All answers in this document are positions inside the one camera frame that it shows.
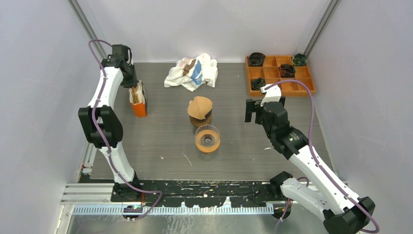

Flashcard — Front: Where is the brown paper coffee filter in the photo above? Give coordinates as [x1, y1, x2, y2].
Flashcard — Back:
[188, 96, 213, 120]

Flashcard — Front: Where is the light wooden dripper ring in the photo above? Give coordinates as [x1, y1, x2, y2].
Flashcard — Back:
[195, 138, 221, 154]

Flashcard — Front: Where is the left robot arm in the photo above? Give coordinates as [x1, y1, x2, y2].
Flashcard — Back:
[78, 44, 143, 201]

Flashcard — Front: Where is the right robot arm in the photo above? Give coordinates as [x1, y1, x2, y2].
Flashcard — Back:
[245, 97, 375, 234]

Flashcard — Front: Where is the orange coffee filter box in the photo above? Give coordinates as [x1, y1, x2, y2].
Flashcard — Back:
[129, 80, 147, 117]

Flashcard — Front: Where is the rolled dark green tie front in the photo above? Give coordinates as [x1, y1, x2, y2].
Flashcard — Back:
[250, 78, 266, 91]

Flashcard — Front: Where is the orange wooden compartment tray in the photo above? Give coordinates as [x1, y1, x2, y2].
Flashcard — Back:
[244, 55, 316, 97]

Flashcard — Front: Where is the rolled dark tie back left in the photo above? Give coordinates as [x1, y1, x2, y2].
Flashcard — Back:
[247, 52, 266, 67]

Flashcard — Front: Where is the rolled orange floral tie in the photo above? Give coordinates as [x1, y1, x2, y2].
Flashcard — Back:
[279, 64, 296, 78]

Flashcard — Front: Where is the crumpled white plastic bag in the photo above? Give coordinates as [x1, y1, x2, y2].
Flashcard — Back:
[164, 53, 218, 92]

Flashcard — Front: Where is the rolled green floral tie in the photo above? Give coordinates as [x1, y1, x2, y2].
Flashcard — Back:
[291, 53, 307, 66]

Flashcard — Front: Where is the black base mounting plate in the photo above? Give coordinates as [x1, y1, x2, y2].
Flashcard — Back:
[111, 180, 287, 208]

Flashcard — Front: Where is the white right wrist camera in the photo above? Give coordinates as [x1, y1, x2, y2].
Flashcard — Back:
[260, 83, 282, 107]

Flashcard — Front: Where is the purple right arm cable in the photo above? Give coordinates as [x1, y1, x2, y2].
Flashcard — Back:
[263, 79, 381, 234]

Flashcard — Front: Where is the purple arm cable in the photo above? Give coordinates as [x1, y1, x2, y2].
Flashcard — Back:
[88, 39, 163, 222]
[263, 79, 381, 234]

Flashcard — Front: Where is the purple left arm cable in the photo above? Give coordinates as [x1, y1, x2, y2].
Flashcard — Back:
[88, 39, 163, 222]

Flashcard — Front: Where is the aluminium frame rail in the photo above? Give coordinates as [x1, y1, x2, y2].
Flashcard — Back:
[59, 180, 354, 215]

